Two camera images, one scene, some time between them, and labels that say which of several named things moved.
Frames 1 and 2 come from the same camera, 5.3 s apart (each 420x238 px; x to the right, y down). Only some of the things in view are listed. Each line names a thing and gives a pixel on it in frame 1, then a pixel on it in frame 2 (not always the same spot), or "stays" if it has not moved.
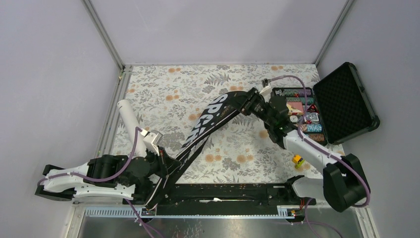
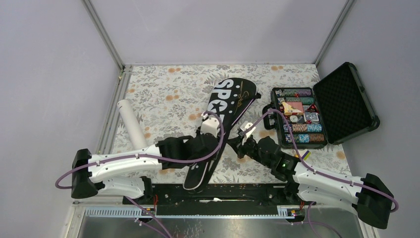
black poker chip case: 335,109 stays
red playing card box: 294,107 stays
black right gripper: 251,96 to 236,144
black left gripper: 166,163 to 198,132
